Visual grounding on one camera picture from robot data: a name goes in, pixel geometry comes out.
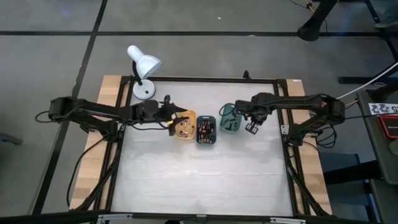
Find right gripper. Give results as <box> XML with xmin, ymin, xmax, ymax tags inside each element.
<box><xmin>235</xmin><ymin>92</ymin><xmax>273</xmax><ymax>124</ymax></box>

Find white floor cable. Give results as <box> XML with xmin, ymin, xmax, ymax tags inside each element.
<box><xmin>335</xmin><ymin>62</ymin><xmax>398</xmax><ymax>100</ymax></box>

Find blue plastic bin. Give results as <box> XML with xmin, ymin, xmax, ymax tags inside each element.
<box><xmin>195</xmin><ymin>115</ymin><xmax>218</xmax><ymax>146</ymax></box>

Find red black device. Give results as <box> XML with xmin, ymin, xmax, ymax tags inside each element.
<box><xmin>377</xmin><ymin>114</ymin><xmax>398</xmax><ymax>139</ymax></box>

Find black stand foot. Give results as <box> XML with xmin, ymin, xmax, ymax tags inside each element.
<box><xmin>297</xmin><ymin>0</ymin><xmax>340</xmax><ymax>42</ymax></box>

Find green plastic bin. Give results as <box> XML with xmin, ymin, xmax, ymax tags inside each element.
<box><xmin>219</xmin><ymin>104</ymin><xmax>243</xmax><ymax>134</ymax></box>

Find black desk leg frame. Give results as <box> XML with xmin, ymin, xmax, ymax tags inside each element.
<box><xmin>338</xmin><ymin>0</ymin><xmax>398</xmax><ymax>85</ymax></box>

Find white desk lamp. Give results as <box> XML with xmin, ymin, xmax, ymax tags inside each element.
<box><xmin>126</xmin><ymin>45</ymin><xmax>163</xmax><ymax>101</ymax></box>

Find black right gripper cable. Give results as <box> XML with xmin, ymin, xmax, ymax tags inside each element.
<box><xmin>218</xmin><ymin>102</ymin><xmax>239</xmax><ymax>118</ymax></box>

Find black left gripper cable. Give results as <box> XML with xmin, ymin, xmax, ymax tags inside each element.
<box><xmin>124</xmin><ymin>119</ymin><xmax>170</xmax><ymax>131</ymax></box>

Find white marker paper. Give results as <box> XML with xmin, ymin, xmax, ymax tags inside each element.
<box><xmin>368</xmin><ymin>102</ymin><xmax>398</xmax><ymax>115</ymax></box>

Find long black cable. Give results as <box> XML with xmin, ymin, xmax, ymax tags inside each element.
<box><xmin>66</xmin><ymin>138</ymin><xmax>105</xmax><ymax>208</ymax></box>

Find yellow plastic bin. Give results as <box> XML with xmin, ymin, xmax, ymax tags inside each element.
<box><xmin>175</xmin><ymin>110</ymin><xmax>197</xmax><ymax>140</ymax></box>

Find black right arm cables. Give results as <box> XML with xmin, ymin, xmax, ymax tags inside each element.
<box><xmin>310</xmin><ymin>124</ymin><xmax>338</xmax><ymax>149</ymax></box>

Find dark grey side desk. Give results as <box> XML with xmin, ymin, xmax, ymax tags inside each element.
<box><xmin>356</xmin><ymin>89</ymin><xmax>398</xmax><ymax>187</ymax></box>

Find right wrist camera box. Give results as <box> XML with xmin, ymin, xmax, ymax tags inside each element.
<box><xmin>244</xmin><ymin>122</ymin><xmax>260</xmax><ymax>135</ymax></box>

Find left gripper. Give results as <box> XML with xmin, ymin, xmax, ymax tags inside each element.
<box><xmin>136</xmin><ymin>99</ymin><xmax>188</xmax><ymax>137</ymax></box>

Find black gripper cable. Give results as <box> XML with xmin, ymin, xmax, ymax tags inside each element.
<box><xmin>218</xmin><ymin>102</ymin><xmax>239</xmax><ymax>118</ymax></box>
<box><xmin>124</xmin><ymin>119</ymin><xmax>170</xmax><ymax>131</ymax></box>

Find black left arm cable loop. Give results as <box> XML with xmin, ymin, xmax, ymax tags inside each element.
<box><xmin>34</xmin><ymin>110</ymin><xmax>63</xmax><ymax>124</ymax></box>

